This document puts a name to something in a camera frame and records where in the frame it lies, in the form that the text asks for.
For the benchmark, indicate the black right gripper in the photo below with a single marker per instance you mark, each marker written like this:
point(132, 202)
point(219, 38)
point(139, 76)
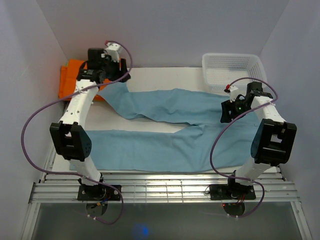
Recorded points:
point(227, 106)

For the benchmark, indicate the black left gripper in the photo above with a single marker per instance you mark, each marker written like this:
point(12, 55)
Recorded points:
point(108, 61)

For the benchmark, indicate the light blue trousers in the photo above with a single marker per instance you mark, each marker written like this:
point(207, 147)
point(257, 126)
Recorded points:
point(201, 145)

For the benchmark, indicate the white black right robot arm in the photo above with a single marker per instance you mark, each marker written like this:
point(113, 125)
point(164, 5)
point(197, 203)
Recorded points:
point(272, 143)

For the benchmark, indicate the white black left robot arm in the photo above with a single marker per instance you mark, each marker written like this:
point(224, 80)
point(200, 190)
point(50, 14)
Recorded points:
point(69, 136)

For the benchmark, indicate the folded orange trousers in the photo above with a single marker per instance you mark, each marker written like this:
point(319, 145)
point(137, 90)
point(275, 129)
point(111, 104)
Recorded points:
point(68, 77)

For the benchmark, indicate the white perforated plastic basket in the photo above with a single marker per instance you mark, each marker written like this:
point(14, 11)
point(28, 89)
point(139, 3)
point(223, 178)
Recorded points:
point(220, 69)

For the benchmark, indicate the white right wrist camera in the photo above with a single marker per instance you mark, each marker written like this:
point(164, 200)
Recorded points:
point(233, 92)

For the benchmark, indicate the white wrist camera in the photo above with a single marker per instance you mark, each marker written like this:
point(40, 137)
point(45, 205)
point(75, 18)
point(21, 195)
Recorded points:
point(233, 92)
point(113, 50)

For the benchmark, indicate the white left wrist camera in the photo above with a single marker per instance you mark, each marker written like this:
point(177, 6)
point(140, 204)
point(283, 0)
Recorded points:
point(113, 50)

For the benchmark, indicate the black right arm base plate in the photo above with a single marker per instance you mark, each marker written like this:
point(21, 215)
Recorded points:
point(220, 192)

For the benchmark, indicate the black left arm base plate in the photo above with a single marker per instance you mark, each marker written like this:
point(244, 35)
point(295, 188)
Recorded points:
point(109, 194)

